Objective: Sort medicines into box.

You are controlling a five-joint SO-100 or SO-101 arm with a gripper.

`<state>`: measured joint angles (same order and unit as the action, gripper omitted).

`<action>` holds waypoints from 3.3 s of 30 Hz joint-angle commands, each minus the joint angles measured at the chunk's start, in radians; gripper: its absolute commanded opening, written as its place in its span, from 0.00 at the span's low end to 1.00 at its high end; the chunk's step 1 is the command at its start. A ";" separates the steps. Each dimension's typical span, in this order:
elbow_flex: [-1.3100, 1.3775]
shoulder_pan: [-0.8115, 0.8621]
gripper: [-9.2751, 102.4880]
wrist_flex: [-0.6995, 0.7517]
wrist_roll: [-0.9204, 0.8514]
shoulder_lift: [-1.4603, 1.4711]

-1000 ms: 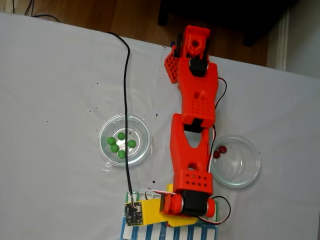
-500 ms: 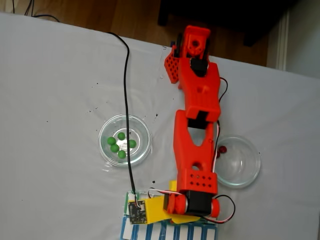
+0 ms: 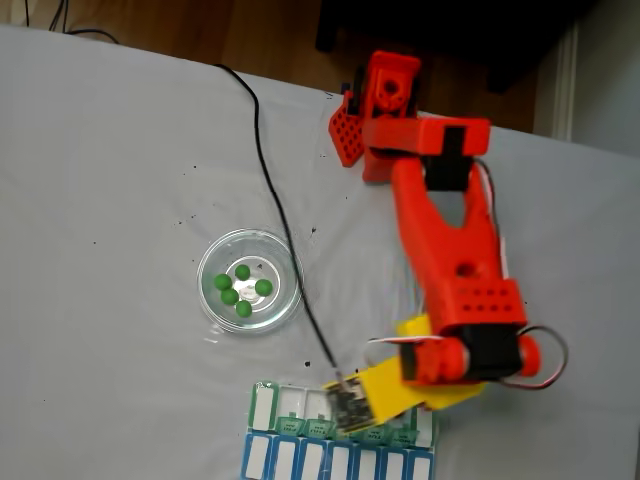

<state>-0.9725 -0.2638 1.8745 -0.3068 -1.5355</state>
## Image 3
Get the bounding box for dark wooden furniture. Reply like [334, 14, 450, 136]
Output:
[314, 0, 601, 94]

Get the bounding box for clear glass bowl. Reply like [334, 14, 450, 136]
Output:
[196, 228, 305, 336]

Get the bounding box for thin black floor cable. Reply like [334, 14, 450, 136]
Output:
[48, 0, 121, 46]

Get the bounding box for black camera cable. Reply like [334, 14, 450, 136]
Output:
[213, 63, 344, 381]

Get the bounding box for white door trim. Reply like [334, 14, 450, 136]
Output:
[552, 19, 582, 142]

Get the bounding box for black camera circuit board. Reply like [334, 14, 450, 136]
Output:
[327, 379, 376, 435]

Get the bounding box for red white black servo wire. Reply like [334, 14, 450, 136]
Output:
[472, 159, 511, 281]
[499, 325, 570, 391]
[364, 335, 444, 369]

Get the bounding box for blue green pill organizer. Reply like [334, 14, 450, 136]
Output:
[242, 380, 440, 480]

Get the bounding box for white table cloth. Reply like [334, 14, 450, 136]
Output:
[0, 24, 640, 480]

